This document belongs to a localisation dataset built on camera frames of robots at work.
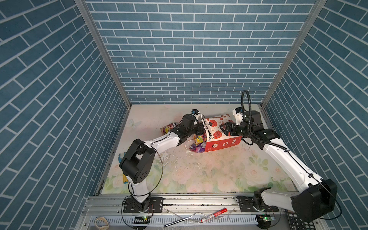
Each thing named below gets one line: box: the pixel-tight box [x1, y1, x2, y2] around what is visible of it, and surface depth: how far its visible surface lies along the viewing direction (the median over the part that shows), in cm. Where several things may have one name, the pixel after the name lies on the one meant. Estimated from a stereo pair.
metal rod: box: [163, 211, 208, 228], surface depth 70 cm
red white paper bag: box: [201, 114, 243, 153], surface depth 88 cm
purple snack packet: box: [188, 142, 206, 153], surface depth 89 cm
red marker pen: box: [200, 207, 228, 223], surface depth 72 cm
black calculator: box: [286, 209, 316, 230], surface depth 69 cm
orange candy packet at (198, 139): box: [193, 134, 204, 146], surface depth 93 cm
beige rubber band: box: [94, 216, 110, 230], surface depth 68 cm
